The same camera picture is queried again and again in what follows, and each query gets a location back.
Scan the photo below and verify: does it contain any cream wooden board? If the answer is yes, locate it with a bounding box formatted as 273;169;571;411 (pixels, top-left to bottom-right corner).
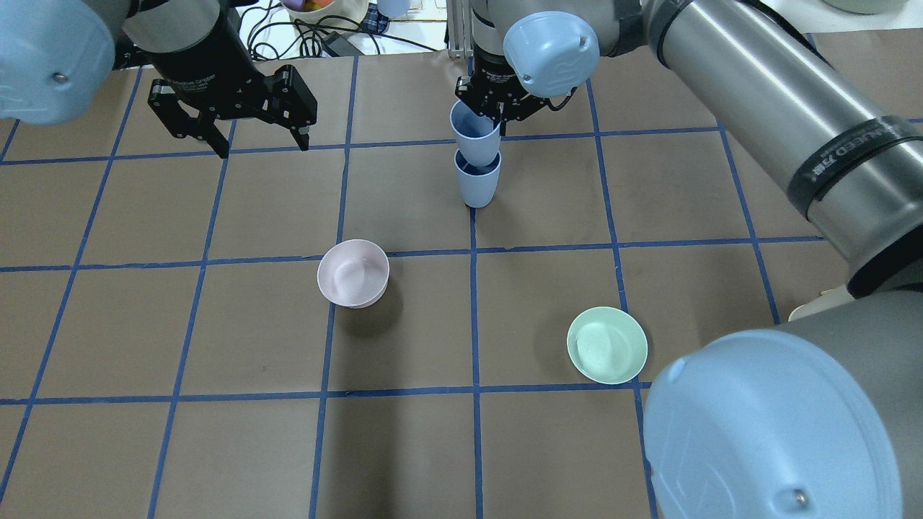
787;285;856;322

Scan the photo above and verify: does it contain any pink bowl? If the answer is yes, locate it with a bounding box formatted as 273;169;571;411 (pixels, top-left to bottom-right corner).
317;239;390;309

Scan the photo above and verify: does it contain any black power adapter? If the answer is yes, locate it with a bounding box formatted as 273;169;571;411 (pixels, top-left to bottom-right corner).
321;32;365;57

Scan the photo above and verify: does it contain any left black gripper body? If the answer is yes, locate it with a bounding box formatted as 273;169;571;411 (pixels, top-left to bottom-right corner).
148;29;319;141

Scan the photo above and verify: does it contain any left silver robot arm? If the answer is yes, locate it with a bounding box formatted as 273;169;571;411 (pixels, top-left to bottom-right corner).
1;1;319;158

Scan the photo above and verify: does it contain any aluminium frame post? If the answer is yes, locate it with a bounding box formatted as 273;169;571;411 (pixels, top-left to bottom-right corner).
445;0;474;59

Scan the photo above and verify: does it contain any mint green bowl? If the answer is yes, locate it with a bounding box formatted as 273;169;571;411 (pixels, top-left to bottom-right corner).
566;306;649;385

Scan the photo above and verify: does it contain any blue cup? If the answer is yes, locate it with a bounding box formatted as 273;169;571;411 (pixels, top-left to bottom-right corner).
449;99;501;167
453;150;503;209

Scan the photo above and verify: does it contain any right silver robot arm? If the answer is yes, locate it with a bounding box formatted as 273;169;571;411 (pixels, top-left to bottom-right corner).
456;1;922;298

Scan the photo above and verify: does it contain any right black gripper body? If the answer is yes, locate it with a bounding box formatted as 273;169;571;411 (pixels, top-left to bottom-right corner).
454;69;578;124

